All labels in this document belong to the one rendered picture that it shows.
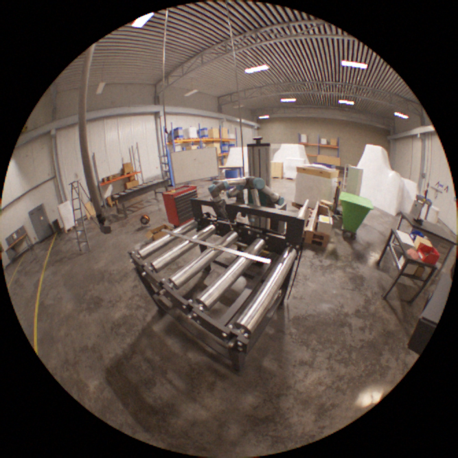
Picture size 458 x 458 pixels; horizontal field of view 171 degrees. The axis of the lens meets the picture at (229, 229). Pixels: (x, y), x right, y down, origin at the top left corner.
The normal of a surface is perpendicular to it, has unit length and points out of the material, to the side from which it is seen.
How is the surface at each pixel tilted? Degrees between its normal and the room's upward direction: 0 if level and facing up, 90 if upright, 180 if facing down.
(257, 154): 90
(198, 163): 90
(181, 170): 90
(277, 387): 0
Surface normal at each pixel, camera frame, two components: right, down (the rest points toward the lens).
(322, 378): -0.07, -0.88
